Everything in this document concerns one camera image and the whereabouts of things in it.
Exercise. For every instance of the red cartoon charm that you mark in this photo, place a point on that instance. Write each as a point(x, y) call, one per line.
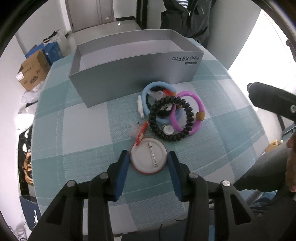
point(141, 132)

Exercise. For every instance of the grey door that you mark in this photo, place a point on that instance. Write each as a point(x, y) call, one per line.
point(85, 14)

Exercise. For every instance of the white bag by wall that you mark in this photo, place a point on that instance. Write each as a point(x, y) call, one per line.
point(59, 37)

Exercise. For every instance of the dark blue paper bag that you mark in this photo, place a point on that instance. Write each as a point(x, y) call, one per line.
point(30, 210)

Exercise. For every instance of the teal plaid tablecloth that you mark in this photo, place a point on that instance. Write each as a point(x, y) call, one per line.
point(73, 142)

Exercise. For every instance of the white plastic bag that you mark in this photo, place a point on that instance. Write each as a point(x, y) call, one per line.
point(31, 97)

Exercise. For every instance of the grey open cardboard box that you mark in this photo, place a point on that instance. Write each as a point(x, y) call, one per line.
point(125, 63)

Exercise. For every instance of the brown cardboard box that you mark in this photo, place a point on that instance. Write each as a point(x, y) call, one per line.
point(33, 70)

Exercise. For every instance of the person right hand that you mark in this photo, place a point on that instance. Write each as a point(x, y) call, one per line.
point(290, 174)

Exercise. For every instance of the tan shoes pair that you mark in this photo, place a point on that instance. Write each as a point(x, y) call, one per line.
point(27, 169)

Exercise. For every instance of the blue cardboard box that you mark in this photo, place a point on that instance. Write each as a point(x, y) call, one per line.
point(51, 51)

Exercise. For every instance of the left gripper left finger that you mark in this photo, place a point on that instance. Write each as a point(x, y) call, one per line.
point(107, 186)

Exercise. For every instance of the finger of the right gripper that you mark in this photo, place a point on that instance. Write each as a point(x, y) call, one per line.
point(272, 99)

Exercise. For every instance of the red rimmed white pin badge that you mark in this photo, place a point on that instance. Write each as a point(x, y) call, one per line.
point(149, 157)

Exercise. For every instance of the white hair clip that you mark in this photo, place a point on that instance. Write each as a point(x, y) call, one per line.
point(140, 106)

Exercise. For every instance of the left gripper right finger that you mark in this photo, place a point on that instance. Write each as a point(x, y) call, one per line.
point(192, 188)

